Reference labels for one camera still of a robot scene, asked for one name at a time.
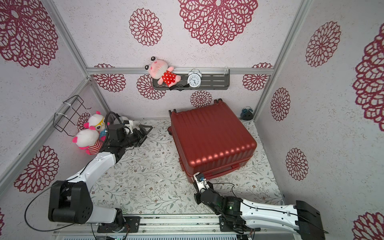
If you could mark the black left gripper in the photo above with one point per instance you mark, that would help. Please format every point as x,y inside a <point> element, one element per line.
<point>141,136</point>

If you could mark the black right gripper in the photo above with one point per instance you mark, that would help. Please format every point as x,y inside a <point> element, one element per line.
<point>202,192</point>

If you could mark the red hard-shell suitcase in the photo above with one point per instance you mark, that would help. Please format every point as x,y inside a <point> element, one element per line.
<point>211,140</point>

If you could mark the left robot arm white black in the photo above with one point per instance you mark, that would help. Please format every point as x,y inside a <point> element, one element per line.
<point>70,200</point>

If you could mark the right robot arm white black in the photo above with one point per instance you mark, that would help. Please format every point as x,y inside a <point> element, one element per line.
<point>241,216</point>

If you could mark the grey white plush dog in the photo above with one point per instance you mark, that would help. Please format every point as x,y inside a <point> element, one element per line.
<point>118,121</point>

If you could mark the floral patterned table mat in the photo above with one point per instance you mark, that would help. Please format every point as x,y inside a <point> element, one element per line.
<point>149,180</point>

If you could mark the white plush with yellow glasses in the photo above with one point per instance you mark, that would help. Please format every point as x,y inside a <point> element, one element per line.
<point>97,122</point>

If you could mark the white plush red striped shirt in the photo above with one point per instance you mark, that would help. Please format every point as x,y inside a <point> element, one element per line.
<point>88,140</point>

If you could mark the pink frog plush toy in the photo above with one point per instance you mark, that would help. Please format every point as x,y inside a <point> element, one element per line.
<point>160,71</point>

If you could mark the white twin-bell alarm clock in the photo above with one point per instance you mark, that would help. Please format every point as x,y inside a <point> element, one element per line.
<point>194,78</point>

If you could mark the dark teal small alarm clock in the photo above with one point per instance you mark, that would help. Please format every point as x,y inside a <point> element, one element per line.
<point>247,114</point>

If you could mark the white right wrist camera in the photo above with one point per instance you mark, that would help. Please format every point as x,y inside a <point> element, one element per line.
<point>200,182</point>

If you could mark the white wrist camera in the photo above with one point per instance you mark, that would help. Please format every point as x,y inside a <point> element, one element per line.
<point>200,182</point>
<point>129,124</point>

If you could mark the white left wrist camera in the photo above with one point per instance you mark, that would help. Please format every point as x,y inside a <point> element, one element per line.
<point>129,124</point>

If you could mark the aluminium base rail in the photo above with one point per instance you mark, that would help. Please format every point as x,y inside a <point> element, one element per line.
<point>173,227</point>

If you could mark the black wire wall basket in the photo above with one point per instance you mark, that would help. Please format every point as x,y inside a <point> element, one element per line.
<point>73,118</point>

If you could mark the dark grey wall shelf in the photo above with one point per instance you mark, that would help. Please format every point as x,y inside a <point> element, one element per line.
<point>219,80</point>

